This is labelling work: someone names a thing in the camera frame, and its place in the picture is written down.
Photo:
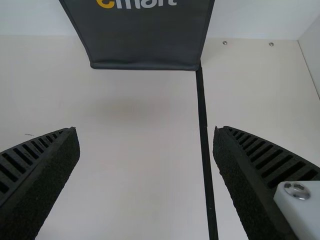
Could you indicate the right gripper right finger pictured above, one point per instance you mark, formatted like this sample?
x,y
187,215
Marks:
x,y
257,180

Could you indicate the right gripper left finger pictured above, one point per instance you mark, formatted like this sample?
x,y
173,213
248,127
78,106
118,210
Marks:
x,y
37,175

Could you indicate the black strip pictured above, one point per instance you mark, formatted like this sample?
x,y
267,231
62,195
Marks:
x,y
203,125

